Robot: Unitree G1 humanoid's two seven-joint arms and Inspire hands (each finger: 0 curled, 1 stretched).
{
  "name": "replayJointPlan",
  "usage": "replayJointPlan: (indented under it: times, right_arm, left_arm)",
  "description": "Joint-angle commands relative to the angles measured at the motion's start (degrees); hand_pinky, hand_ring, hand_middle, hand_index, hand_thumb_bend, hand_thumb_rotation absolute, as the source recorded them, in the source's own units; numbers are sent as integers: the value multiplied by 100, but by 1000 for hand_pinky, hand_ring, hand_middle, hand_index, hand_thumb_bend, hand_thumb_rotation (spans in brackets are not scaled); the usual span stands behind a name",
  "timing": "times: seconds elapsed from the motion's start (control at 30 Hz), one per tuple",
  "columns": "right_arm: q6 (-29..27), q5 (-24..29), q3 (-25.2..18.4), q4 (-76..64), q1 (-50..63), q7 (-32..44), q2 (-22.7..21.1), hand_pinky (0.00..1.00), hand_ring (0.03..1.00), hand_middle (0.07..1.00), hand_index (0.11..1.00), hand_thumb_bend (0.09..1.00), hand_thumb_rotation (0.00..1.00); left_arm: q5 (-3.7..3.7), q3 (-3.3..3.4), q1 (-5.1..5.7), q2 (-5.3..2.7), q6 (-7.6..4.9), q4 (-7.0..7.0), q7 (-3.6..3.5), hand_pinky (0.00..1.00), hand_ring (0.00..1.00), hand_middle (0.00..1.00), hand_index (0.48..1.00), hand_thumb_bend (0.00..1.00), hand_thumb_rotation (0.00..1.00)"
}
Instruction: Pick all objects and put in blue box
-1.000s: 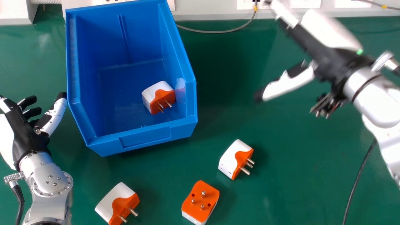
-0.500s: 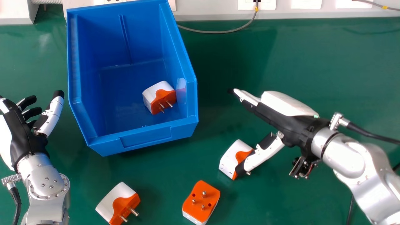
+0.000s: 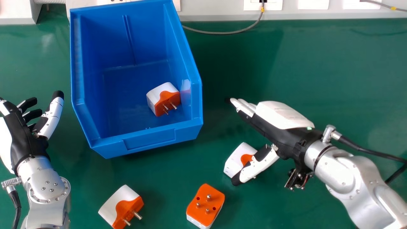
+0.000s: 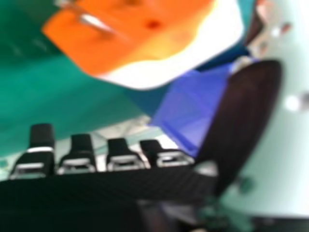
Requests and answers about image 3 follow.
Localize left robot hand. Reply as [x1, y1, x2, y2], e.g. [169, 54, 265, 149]
[0, 91, 65, 175]

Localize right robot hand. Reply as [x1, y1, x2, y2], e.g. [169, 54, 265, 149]
[225, 98, 323, 186]

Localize white-and-orange plug adapter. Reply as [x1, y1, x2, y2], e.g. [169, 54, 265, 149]
[98, 185, 144, 229]
[186, 183, 225, 229]
[146, 82, 181, 117]
[224, 142, 258, 178]

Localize white socket strip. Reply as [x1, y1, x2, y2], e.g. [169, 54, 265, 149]
[244, 0, 283, 11]

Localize blue plastic bin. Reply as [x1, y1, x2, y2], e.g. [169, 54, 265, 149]
[69, 0, 204, 159]

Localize white socket plate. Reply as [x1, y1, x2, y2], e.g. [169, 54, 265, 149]
[298, 0, 330, 10]
[343, 0, 382, 10]

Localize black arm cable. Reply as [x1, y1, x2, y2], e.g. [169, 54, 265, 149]
[337, 135, 407, 185]
[6, 186, 22, 229]

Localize grey cable with yellow tag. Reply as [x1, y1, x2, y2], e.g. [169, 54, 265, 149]
[360, 0, 407, 13]

